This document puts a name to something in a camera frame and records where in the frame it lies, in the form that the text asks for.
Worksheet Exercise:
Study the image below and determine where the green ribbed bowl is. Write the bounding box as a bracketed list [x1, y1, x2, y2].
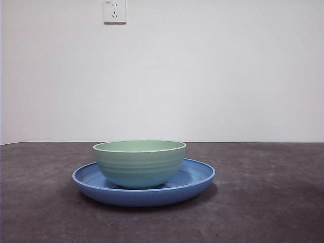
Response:
[92, 140, 187, 189]

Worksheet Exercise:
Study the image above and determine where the blue round plate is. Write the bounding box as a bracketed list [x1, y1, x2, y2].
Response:
[72, 158, 216, 208]

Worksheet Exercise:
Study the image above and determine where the white wall socket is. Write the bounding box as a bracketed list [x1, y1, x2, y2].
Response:
[103, 0, 127, 25]

